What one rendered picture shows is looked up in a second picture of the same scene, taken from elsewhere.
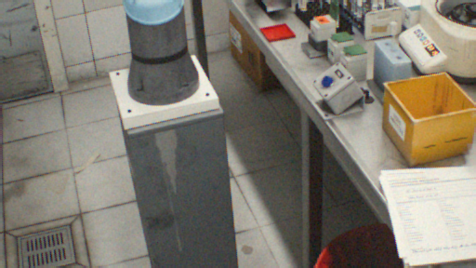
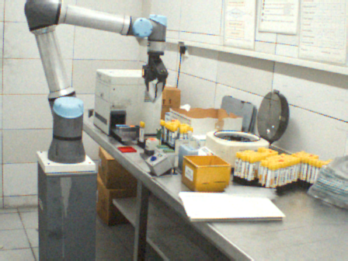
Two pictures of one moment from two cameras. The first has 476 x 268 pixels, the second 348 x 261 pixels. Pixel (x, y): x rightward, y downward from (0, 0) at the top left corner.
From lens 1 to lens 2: 0.68 m
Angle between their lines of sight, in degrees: 25
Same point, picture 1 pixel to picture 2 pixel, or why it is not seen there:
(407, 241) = (192, 211)
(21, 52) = not seen: outside the picture
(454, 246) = (216, 214)
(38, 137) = not seen: outside the picture
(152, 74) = (63, 146)
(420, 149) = (200, 183)
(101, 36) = (10, 181)
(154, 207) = (53, 224)
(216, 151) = (91, 195)
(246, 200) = not seen: outside the picture
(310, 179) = (139, 227)
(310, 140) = (140, 203)
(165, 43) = (72, 130)
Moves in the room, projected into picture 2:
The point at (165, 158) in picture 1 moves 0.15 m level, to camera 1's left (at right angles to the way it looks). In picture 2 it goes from (64, 194) to (24, 193)
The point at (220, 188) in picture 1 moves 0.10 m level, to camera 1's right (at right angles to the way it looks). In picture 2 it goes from (90, 219) to (116, 220)
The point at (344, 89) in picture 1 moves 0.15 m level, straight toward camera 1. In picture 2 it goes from (161, 161) to (161, 174)
